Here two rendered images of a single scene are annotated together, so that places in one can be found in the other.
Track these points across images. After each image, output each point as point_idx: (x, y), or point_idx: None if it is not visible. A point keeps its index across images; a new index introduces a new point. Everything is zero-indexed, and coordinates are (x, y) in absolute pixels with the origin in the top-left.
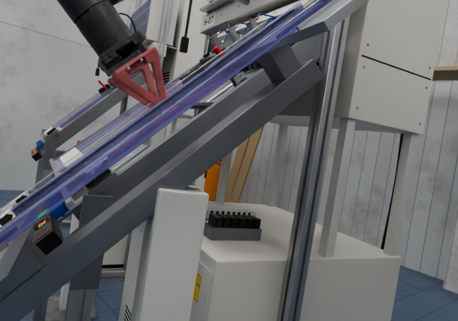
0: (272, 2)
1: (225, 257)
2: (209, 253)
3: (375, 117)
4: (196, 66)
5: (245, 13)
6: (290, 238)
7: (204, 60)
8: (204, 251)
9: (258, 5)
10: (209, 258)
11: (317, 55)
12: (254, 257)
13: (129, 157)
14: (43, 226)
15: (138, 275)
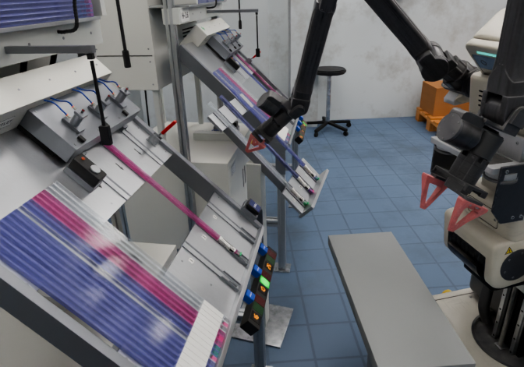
0: (49, 55)
1: (164, 247)
2: (169, 252)
3: None
4: (83, 157)
5: (5, 65)
6: (122, 227)
7: (83, 146)
8: (168, 256)
9: (31, 58)
10: (173, 252)
11: None
12: (145, 245)
13: (218, 214)
14: (269, 259)
15: (262, 190)
